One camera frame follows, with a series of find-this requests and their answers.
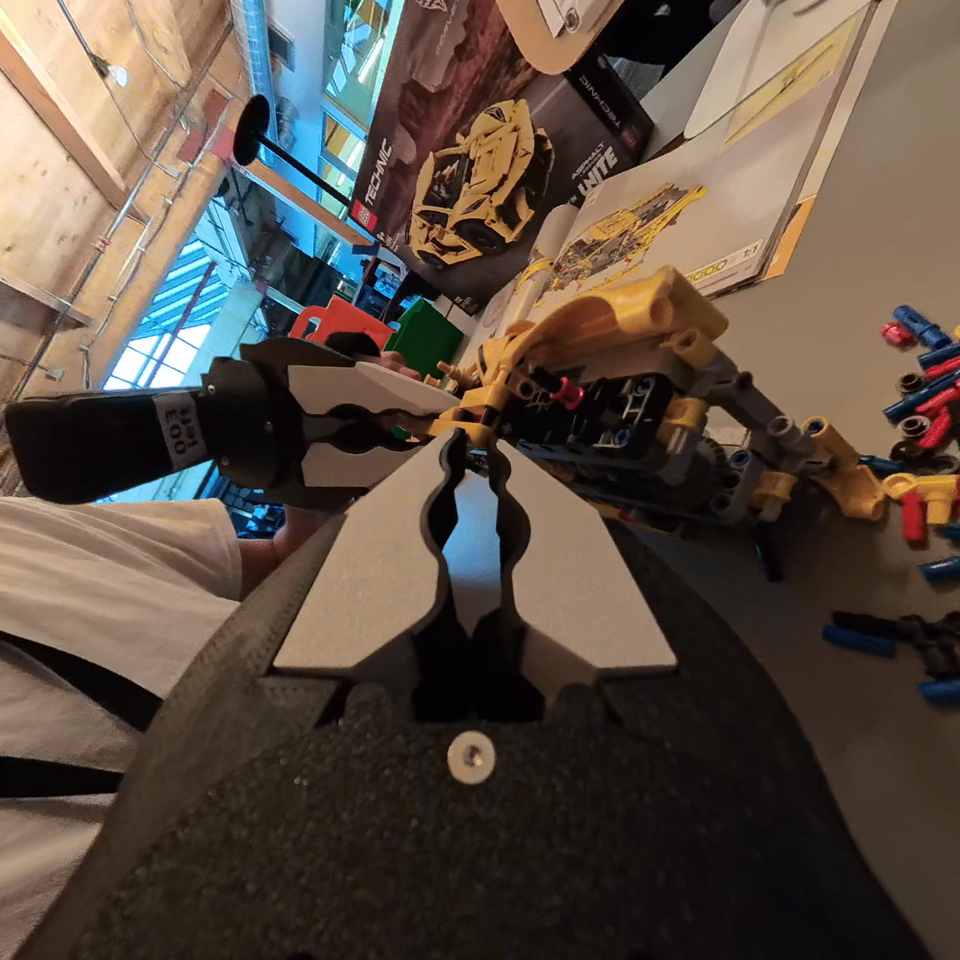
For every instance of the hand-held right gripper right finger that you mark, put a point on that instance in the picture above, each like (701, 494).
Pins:
(592, 600)

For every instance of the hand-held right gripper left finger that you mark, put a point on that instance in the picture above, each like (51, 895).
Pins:
(360, 600)

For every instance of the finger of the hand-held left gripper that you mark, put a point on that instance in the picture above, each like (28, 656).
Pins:
(360, 386)
(337, 469)

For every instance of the yellow brick car model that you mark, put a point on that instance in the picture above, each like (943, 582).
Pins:
(630, 311)

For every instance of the grey desk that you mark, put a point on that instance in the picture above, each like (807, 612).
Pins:
(862, 225)

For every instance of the red box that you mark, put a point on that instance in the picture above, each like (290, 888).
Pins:
(345, 319)

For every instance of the green box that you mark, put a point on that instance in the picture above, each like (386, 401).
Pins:
(427, 330)

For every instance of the dark toy set box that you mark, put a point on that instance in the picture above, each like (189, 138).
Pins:
(420, 112)

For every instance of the open instruction booklet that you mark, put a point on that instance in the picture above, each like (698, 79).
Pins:
(675, 225)

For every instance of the large pile of brick pins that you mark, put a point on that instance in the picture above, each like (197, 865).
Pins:
(934, 431)

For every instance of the white document stand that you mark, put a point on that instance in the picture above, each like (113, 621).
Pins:
(540, 45)

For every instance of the black pedestal table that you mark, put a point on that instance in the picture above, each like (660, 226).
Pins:
(251, 127)

